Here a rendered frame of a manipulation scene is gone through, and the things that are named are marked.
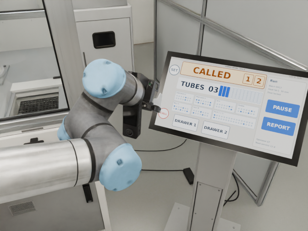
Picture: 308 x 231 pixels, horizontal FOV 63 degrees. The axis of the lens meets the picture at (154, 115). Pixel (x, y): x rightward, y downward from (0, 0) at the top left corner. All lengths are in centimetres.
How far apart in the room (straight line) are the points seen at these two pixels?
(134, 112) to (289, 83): 54
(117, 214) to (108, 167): 148
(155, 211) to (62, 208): 67
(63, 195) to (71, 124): 92
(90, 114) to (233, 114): 56
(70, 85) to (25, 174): 66
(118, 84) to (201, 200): 96
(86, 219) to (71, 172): 121
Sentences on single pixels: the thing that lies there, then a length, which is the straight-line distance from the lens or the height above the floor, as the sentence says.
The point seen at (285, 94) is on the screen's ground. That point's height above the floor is 113.
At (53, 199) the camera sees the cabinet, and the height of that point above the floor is 48.
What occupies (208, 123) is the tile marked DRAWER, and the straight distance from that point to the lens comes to 92.
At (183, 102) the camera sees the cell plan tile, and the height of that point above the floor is 106.
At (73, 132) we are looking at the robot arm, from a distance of 51.
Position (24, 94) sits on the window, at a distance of 104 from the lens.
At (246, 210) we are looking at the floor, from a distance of 198.
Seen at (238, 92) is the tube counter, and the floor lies 111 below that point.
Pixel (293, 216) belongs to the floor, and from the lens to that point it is 208.
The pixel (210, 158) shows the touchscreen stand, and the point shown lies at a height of 79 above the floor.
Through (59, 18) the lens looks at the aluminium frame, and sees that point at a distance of 90.
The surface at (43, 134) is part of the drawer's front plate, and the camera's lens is 109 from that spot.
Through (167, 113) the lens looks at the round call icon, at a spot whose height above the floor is 102.
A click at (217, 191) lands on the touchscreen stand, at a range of 126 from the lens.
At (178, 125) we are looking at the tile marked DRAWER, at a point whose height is 99.
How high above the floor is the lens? 156
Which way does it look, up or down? 36 degrees down
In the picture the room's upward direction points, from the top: straight up
